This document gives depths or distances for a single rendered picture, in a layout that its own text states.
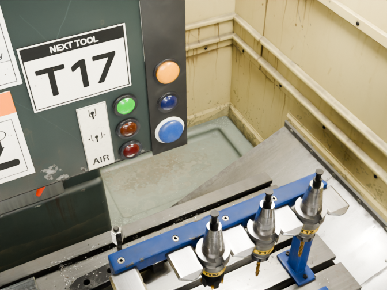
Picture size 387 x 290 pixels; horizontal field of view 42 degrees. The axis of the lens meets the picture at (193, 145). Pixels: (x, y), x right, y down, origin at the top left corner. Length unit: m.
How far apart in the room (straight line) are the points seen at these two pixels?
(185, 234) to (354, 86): 0.69
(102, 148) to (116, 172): 1.43
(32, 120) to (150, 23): 0.15
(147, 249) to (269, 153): 0.87
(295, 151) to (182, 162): 0.51
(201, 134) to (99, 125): 1.58
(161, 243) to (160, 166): 1.06
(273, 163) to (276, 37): 0.42
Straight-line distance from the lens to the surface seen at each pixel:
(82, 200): 1.59
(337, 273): 1.35
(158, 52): 0.51
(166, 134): 0.56
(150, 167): 1.99
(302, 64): 1.61
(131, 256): 0.94
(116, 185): 1.94
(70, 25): 0.46
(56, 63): 0.48
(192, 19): 1.82
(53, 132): 0.52
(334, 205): 1.06
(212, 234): 0.89
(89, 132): 0.53
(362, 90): 1.42
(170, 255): 0.95
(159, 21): 0.49
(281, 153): 1.72
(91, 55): 0.48
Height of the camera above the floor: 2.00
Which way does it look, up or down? 43 degrees down
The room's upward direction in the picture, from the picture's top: straight up
